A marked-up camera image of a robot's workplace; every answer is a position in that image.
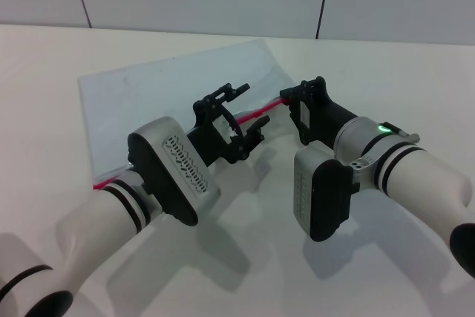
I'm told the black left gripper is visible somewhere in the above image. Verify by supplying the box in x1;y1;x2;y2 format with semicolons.
187;83;271;166

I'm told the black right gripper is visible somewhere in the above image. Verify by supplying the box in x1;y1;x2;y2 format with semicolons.
280;76;359;147

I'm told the clear document bag red zipper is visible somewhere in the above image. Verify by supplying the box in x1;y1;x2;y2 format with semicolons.
76;38;294;192

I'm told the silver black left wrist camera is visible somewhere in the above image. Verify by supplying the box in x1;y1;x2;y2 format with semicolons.
127;116;220;226

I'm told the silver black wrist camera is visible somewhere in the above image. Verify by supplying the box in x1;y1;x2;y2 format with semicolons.
127;116;220;226
292;146;354;243

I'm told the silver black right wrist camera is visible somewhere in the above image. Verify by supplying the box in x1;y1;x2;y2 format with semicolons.
292;146;354;243

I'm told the silver cable plug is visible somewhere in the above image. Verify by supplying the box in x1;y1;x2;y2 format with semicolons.
384;122;420;143

